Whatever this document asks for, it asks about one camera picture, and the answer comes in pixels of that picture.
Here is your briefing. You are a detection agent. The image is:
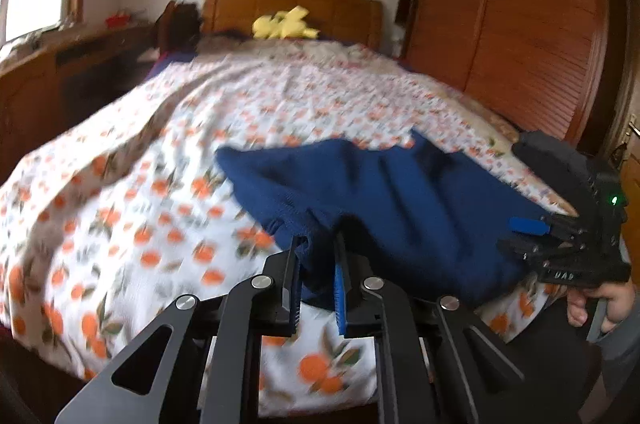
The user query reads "brass door handle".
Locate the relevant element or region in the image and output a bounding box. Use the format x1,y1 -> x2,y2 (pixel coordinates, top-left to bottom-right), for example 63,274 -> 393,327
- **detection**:
612,114 -> 638,165

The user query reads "wooden bed with floral sheet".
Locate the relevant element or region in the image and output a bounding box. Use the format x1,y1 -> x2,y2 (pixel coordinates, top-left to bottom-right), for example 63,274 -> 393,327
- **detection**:
0,44 -> 571,422

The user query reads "wooden chair with bag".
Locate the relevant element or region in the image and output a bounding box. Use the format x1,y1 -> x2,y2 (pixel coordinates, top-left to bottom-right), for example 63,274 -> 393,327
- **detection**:
155,0 -> 203,52

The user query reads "cream patterned quilt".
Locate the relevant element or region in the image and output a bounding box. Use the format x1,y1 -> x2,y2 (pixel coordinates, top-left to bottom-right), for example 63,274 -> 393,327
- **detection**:
197,31 -> 401,66

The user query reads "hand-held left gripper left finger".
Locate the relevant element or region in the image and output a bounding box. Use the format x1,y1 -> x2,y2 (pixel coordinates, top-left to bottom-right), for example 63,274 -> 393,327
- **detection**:
55,234 -> 307,424

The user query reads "navy blue suit jacket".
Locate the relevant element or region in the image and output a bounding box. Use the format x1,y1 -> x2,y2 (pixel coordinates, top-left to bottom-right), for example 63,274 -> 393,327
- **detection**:
215,129 -> 551,310

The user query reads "wooden slatted wardrobe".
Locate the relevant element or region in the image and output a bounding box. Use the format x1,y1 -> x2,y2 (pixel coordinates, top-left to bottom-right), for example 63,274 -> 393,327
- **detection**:
400,0 -> 613,155

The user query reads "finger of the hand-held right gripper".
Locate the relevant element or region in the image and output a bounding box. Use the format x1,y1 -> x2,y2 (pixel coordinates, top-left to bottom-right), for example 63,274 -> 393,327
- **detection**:
497,238 -> 577,272
510,216 -> 581,238

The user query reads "person's right forearm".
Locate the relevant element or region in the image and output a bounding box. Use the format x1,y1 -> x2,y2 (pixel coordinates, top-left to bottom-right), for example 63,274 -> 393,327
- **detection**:
597,294 -> 640,405

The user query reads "wooden desk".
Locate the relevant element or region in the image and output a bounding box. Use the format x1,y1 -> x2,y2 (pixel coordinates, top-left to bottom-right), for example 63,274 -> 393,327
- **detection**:
0,21 -> 161,185

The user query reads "person's right hand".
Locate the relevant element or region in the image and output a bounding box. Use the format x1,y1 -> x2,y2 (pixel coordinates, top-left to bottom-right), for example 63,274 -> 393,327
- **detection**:
567,281 -> 637,335

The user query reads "yellow plush toy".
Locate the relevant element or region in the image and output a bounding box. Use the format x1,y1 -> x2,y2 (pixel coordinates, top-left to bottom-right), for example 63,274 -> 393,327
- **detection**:
251,5 -> 321,41

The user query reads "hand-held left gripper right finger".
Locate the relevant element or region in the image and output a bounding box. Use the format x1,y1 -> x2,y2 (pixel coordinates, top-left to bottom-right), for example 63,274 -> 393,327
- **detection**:
332,231 -> 531,424

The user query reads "wooden headboard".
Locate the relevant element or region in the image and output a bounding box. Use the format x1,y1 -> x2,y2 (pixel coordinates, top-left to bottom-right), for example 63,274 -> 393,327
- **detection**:
202,0 -> 385,50

